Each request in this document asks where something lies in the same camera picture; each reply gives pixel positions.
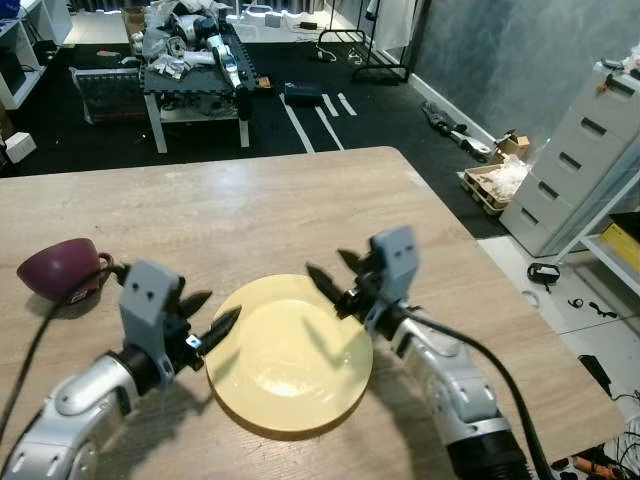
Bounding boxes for round yellow plate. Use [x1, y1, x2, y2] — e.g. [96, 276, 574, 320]
[205, 274, 374, 439]

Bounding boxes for maroon ceramic cup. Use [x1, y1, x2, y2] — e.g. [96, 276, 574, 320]
[17, 238, 115, 305]

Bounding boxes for black power adapter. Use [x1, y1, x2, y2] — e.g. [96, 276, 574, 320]
[578, 354, 614, 397]

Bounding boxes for yellow flat box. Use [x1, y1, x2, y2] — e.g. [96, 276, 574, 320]
[598, 222, 640, 273]

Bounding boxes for dark blue flat box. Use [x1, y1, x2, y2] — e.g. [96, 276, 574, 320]
[283, 83, 324, 105]

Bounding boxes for small black floor gadget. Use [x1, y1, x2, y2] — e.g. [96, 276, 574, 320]
[527, 262, 562, 287]

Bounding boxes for black metal floor rack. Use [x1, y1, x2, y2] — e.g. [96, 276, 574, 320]
[318, 0, 412, 84]

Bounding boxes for small brown cardboard box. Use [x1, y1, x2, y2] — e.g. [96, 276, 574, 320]
[496, 130, 532, 162]

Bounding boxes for cluttered dark workbench white legs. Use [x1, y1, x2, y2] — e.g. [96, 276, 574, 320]
[140, 8, 258, 154]

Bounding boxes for small white box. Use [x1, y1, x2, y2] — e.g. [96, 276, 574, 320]
[4, 131, 39, 164]

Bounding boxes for white drawer cabinet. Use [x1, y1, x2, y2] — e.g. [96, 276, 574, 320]
[498, 62, 640, 259]

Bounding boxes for white shelf unit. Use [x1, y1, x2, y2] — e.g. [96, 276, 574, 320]
[0, 0, 73, 111]

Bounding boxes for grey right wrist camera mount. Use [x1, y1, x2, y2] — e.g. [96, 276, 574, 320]
[366, 226, 418, 337]

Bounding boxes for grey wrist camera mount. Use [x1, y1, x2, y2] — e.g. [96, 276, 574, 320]
[366, 226, 418, 337]
[119, 260, 184, 363]

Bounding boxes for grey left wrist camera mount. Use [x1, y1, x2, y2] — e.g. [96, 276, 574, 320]
[119, 260, 184, 363]

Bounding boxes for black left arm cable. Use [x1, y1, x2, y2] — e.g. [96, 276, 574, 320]
[0, 262, 129, 433]

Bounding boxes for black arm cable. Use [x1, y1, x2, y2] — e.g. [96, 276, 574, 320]
[0, 262, 129, 433]
[398, 308, 554, 480]

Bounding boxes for small black earphone cable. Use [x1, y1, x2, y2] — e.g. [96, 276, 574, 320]
[567, 296, 620, 322]

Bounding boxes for white cable bundle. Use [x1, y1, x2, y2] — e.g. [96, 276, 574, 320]
[610, 428, 640, 475]

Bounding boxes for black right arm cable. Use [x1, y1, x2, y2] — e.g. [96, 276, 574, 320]
[398, 308, 554, 480]

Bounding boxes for grey tool along wall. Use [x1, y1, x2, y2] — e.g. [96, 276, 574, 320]
[421, 100, 493, 162]

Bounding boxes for white metal shelf frame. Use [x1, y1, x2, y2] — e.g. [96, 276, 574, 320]
[572, 168, 640, 297]

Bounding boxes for orange handled tool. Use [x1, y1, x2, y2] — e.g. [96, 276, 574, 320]
[553, 454, 613, 480]

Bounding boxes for grey wire crate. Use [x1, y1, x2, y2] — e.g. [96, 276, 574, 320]
[70, 67, 150, 125]

